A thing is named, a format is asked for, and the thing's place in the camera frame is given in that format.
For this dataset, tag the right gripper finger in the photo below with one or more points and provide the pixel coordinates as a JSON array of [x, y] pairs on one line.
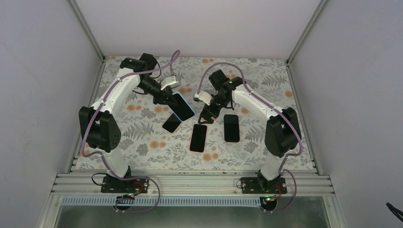
[[211, 117], [203, 118]]

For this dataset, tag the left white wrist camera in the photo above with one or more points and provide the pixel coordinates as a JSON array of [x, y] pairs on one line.
[[171, 81]]

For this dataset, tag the grey slotted cable duct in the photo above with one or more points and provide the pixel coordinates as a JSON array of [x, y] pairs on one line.
[[170, 201]]

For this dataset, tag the phone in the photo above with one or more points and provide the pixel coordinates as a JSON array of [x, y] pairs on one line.
[[198, 138], [171, 124], [231, 128]]

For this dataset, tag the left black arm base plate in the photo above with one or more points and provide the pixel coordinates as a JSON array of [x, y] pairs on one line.
[[113, 185]]

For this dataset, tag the aluminium front rail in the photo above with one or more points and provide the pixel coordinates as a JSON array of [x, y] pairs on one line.
[[195, 183]]

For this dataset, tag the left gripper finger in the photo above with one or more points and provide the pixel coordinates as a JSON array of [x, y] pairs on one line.
[[168, 93], [168, 102]]

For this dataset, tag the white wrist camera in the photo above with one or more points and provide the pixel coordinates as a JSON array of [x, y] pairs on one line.
[[171, 81], [203, 96]]

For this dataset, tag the black object at corner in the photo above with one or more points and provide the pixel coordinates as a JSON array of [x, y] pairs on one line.
[[395, 211]]

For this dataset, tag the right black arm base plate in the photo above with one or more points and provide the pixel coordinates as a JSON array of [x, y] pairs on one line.
[[255, 185]]

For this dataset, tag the phone in beige case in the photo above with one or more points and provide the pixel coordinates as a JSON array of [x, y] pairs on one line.
[[171, 124]]

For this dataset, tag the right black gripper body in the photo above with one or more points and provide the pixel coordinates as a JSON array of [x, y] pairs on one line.
[[216, 111]]

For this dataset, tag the phone in pink case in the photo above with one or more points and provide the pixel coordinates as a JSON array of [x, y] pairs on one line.
[[198, 138]]

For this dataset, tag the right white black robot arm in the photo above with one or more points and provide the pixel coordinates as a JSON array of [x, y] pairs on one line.
[[282, 133]]

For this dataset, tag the light blue phone case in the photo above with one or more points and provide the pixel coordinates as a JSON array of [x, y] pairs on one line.
[[176, 111]]

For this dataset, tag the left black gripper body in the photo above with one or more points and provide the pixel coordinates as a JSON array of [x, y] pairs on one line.
[[157, 99]]

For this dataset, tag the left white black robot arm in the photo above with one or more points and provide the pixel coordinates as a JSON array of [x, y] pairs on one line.
[[100, 132]]

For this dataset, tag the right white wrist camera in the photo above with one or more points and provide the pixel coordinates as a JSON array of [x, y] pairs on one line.
[[203, 96]]

